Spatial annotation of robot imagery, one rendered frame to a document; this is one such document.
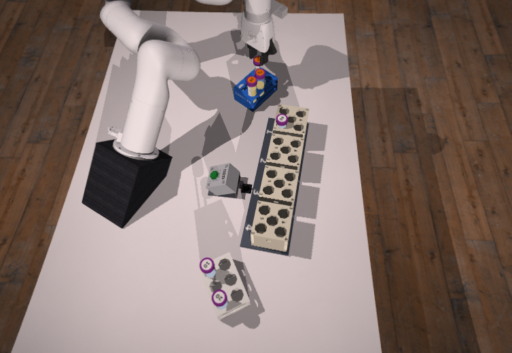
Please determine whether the beige bucket adapter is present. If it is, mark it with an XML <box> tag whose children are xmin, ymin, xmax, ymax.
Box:
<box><xmin>273</xmin><ymin>104</ymin><xmax>309</xmax><ymax>138</ymax></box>
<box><xmin>251</xmin><ymin>200</ymin><xmax>293</xmax><ymax>252</ymax></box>
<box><xmin>259</xmin><ymin>165</ymin><xmax>299</xmax><ymax>206</ymax></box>
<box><xmin>266</xmin><ymin>133</ymin><xmax>304</xmax><ymax>170</ymax></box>

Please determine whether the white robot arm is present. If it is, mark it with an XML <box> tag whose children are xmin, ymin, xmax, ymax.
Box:
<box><xmin>100</xmin><ymin>0</ymin><xmax>288</xmax><ymax>161</ymax></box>

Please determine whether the blue tube rack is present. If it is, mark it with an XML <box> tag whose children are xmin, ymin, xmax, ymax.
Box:
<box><xmin>234</xmin><ymin>70</ymin><xmax>278</xmax><ymax>112</ymax></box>

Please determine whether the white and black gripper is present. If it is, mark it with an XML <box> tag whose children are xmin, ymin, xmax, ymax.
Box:
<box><xmin>240</xmin><ymin>11</ymin><xmax>277</xmax><ymax>66</ymax></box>

